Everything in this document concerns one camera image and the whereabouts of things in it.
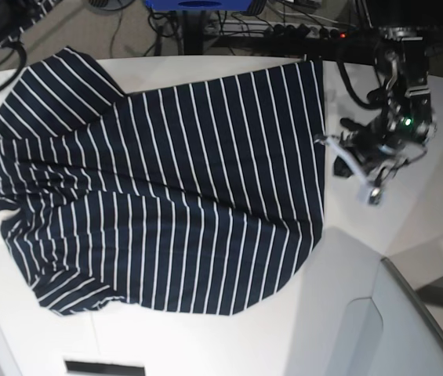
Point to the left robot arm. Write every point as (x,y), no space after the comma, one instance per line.
(400,34)

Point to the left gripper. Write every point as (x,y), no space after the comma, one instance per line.
(370,158)

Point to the navy white striped t-shirt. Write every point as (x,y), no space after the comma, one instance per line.
(198,198)

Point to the blue plastic bin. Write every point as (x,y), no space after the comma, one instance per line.
(198,5)

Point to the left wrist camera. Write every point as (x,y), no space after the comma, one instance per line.
(371,195)

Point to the power strip with red light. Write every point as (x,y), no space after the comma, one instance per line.
(302,31)

